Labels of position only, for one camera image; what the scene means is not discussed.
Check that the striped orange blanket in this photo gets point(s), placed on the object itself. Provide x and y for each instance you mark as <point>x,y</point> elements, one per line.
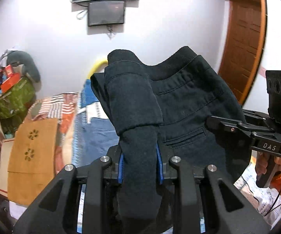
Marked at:
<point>63,107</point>

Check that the folded blue jeans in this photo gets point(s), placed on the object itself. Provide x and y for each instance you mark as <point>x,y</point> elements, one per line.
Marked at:
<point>97,137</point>

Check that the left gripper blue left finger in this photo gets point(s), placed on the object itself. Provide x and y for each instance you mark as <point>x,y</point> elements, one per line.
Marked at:
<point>121,169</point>

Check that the grey plush pillow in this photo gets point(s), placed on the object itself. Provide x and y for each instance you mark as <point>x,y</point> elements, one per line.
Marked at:
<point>22,62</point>

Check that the blue patchwork bedspread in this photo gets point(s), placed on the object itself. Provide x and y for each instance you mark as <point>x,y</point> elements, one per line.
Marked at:
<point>88,107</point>

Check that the yellow curved headboard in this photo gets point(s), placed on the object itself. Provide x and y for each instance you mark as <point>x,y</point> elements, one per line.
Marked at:
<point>98,66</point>

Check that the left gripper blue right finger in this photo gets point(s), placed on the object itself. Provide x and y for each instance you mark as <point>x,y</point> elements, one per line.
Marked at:
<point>160,175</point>

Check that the orange box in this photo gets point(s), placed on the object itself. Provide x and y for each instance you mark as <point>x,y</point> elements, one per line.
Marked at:
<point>9,79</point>

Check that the green storage bag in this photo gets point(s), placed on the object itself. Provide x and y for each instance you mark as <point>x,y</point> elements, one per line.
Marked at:
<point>17,99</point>

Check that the small wall monitor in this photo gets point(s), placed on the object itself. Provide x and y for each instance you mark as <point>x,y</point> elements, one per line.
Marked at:
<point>106,13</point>

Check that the brown wooden door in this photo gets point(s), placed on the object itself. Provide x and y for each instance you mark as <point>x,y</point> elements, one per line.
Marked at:
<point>244,46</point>

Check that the wooden lap desk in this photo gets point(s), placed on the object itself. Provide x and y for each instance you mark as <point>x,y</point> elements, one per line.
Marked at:
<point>31,163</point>

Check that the black pants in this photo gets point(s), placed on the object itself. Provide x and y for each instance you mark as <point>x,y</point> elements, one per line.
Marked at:
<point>169,101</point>

